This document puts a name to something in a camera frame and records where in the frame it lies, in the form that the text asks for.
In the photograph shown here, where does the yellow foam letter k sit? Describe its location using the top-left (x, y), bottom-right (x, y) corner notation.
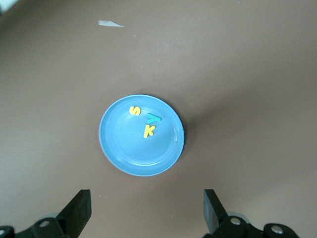
top-left (143, 124), bottom-right (156, 139)

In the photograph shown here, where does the small white tape scrap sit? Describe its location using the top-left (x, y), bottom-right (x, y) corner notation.
top-left (98, 19), bottom-right (125, 27)

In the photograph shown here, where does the blue round plate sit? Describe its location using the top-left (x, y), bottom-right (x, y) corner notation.
top-left (98, 93), bottom-right (185, 177)

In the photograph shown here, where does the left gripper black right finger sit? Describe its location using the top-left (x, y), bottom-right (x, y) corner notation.
top-left (204, 189), bottom-right (263, 238)

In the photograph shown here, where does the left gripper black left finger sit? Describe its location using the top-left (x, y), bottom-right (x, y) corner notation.
top-left (17, 189), bottom-right (92, 238)

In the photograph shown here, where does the teal foam letter y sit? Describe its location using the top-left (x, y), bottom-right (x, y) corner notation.
top-left (146, 113), bottom-right (162, 124)

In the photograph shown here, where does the brown table cover sheet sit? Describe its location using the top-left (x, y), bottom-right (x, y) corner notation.
top-left (0, 0), bottom-right (317, 238)

